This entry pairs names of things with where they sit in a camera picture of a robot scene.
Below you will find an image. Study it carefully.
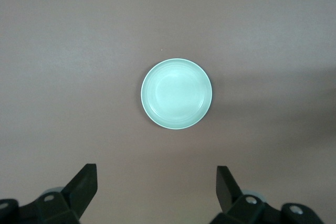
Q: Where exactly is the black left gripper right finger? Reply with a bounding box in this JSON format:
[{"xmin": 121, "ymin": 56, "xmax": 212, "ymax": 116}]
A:
[{"xmin": 209, "ymin": 166, "xmax": 323, "ymax": 224}]

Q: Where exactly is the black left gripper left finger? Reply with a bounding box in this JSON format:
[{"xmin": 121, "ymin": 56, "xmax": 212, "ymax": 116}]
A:
[{"xmin": 0, "ymin": 164, "xmax": 99, "ymax": 224}]

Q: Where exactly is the pale green round plate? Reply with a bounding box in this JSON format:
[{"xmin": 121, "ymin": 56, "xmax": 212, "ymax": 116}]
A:
[{"xmin": 140, "ymin": 58, "xmax": 213, "ymax": 130}]

